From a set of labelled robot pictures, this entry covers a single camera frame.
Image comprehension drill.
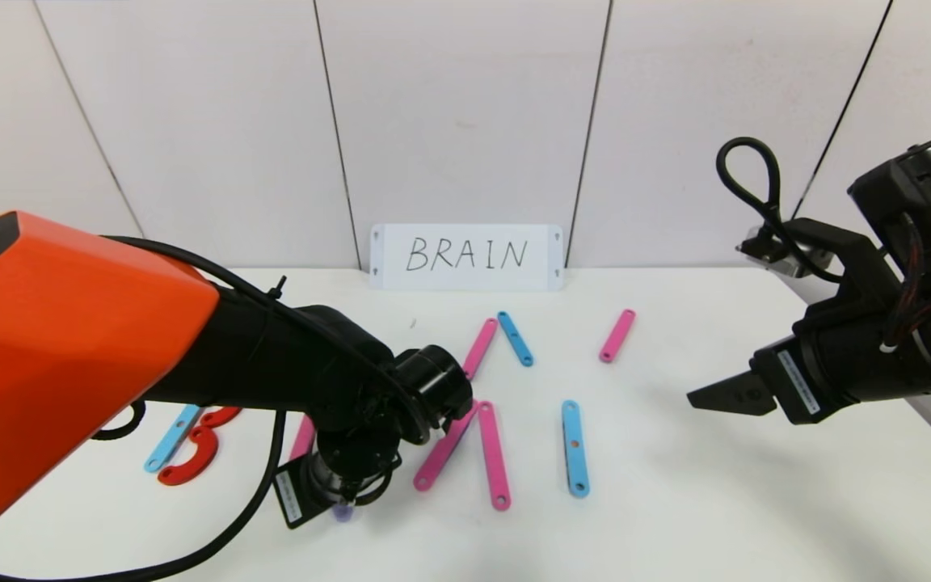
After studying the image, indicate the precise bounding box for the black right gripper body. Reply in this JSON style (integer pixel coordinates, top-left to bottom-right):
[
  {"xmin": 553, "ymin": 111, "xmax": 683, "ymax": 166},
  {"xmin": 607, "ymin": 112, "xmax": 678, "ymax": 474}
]
[{"xmin": 749, "ymin": 314, "xmax": 931, "ymax": 426}]

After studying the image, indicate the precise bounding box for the short pink plastic bar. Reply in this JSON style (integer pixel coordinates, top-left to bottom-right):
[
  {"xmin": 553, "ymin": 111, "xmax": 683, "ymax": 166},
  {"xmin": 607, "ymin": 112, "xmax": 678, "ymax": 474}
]
[{"xmin": 598, "ymin": 309, "xmax": 637, "ymax": 365}]

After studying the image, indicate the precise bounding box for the long blue bar orange dot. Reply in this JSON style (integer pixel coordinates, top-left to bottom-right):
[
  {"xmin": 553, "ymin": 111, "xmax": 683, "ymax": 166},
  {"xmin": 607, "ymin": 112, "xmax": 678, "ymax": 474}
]
[{"xmin": 561, "ymin": 400, "xmax": 592, "ymax": 498}]

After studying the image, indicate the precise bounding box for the long blue plastic bar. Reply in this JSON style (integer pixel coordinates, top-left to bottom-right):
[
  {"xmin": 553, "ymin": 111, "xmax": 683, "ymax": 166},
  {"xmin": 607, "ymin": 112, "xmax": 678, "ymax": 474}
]
[{"xmin": 145, "ymin": 404, "xmax": 203, "ymax": 474}]

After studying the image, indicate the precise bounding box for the short blue plastic bar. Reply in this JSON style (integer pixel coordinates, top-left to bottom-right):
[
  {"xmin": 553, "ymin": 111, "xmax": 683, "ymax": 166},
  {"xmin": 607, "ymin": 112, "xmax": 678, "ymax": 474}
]
[{"xmin": 496, "ymin": 311, "xmax": 535, "ymax": 369}]

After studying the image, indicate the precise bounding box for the white BRAIN word card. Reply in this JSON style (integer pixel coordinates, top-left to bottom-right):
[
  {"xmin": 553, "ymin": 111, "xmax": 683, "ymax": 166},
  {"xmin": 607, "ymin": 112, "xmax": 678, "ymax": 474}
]
[{"xmin": 369, "ymin": 224, "xmax": 565, "ymax": 293}]

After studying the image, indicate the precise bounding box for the looped black camera cable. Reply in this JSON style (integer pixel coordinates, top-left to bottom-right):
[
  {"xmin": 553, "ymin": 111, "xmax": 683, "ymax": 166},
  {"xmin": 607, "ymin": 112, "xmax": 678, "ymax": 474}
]
[{"xmin": 716, "ymin": 137, "xmax": 844, "ymax": 285}]

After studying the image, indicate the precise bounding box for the long pink plastic bar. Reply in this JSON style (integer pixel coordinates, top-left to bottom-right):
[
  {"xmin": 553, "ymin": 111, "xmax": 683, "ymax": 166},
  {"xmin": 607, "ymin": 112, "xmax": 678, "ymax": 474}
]
[
  {"xmin": 413, "ymin": 400, "xmax": 479, "ymax": 493},
  {"xmin": 462, "ymin": 318, "xmax": 499, "ymax": 382},
  {"xmin": 290, "ymin": 414, "xmax": 318, "ymax": 463},
  {"xmin": 478, "ymin": 401, "xmax": 512, "ymax": 512}
]

